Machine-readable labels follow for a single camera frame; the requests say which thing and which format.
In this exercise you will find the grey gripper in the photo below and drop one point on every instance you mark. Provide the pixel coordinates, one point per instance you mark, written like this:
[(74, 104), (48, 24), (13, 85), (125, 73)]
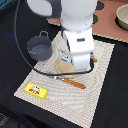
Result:
[(81, 61)]

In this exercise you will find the grey cooking pot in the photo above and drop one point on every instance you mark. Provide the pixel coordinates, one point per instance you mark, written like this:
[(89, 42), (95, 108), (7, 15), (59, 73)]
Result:
[(40, 47)]

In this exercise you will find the yellow butter box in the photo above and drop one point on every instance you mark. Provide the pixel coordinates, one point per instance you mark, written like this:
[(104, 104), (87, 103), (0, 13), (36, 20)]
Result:
[(36, 91)]

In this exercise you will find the white toy fish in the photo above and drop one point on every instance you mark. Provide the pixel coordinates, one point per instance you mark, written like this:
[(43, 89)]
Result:
[(66, 59)]

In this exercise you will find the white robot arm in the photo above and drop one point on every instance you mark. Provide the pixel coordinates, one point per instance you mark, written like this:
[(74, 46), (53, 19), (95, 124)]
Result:
[(76, 17)]

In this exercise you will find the round wooden plate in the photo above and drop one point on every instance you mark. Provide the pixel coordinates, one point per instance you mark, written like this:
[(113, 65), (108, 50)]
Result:
[(64, 67)]

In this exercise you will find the woven beige placemat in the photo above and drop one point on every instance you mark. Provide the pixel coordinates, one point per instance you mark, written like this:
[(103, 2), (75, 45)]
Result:
[(69, 102)]

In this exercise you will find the cream bowl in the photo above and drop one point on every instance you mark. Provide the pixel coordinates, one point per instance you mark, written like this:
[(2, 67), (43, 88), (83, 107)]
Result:
[(122, 16)]

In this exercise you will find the fork with wooden handle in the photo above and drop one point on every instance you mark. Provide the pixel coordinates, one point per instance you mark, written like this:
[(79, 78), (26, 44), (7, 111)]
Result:
[(68, 81)]

